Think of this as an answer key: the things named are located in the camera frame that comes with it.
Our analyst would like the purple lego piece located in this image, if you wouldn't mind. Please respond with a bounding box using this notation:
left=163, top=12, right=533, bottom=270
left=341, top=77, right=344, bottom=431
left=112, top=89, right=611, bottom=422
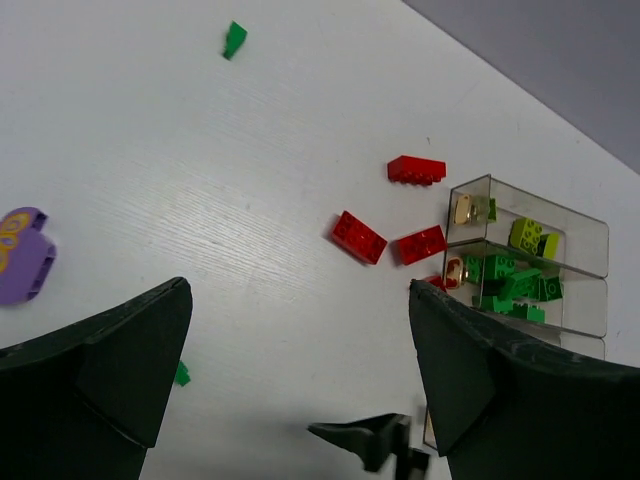
left=1, top=207, right=57, bottom=306

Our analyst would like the green tall lego block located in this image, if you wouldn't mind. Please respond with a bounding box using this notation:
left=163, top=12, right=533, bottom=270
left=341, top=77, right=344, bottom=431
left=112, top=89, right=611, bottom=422
left=539, top=276, right=563, bottom=302

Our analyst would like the red long lego brick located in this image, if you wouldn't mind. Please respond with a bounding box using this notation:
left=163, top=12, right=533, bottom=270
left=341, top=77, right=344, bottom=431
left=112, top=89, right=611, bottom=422
left=330, top=211, right=388, bottom=265

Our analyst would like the small green lego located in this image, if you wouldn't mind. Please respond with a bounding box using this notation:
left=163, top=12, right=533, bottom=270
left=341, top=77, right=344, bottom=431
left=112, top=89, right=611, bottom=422
left=174, top=360, right=191, bottom=387

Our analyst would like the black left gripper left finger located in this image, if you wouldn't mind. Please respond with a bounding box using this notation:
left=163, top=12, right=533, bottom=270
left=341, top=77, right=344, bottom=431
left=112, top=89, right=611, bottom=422
left=1, top=277, right=192, bottom=479

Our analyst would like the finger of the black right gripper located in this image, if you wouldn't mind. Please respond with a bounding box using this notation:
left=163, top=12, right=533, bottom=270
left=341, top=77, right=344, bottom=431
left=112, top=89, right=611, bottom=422
left=307, top=413, right=430, bottom=480

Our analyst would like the red lego brick far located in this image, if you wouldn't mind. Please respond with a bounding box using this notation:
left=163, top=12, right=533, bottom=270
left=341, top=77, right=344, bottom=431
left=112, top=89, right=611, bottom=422
left=387, top=155, right=447, bottom=186

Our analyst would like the small green lego brick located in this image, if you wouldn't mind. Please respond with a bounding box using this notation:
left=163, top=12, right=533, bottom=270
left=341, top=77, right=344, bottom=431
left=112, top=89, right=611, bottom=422
left=509, top=303, right=546, bottom=324

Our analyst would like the tiny green lego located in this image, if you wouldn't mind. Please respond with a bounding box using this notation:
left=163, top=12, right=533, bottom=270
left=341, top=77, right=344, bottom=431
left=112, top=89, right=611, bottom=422
left=222, top=21, right=248, bottom=60

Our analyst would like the lime green square lego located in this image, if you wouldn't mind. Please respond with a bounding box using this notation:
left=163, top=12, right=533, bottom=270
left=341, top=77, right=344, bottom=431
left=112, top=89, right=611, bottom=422
left=487, top=197, right=497, bottom=223

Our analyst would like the red small square lego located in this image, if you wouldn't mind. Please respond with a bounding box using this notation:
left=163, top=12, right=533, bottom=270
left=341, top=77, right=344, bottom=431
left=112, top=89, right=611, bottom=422
left=424, top=275, right=447, bottom=292

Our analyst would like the lime green long lego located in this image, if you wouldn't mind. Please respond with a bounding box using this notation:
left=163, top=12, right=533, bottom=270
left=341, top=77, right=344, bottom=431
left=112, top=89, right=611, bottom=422
left=508, top=217, right=560, bottom=260

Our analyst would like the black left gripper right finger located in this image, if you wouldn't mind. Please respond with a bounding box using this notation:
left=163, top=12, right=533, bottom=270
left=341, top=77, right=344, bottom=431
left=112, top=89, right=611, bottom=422
left=409, top=280, right=639, bottom=479

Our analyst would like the red lego brick left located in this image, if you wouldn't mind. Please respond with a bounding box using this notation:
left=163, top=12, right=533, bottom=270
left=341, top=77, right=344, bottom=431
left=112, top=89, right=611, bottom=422
left=395, top=225, right=447, bottom=266

